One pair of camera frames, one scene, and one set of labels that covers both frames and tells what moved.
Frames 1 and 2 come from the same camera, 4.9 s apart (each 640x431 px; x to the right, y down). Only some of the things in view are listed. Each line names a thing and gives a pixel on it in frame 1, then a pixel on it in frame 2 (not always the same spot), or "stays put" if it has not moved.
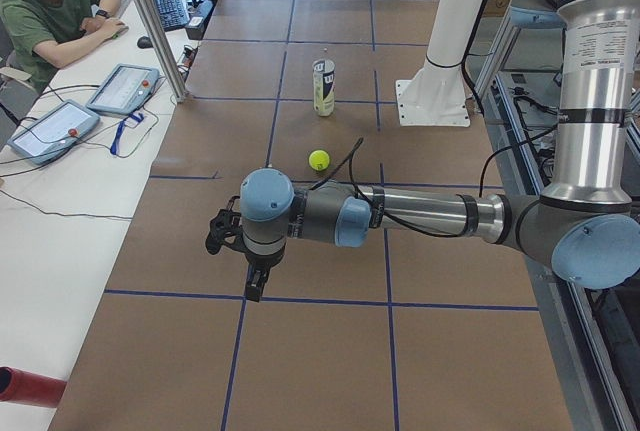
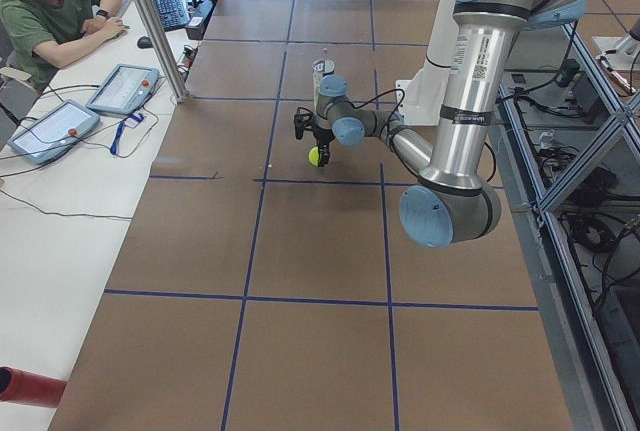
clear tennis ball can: x=324 y=70 stays put
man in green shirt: x=47 y=17 stays put
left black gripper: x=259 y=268 to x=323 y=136
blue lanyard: x=138 y=118 stays put
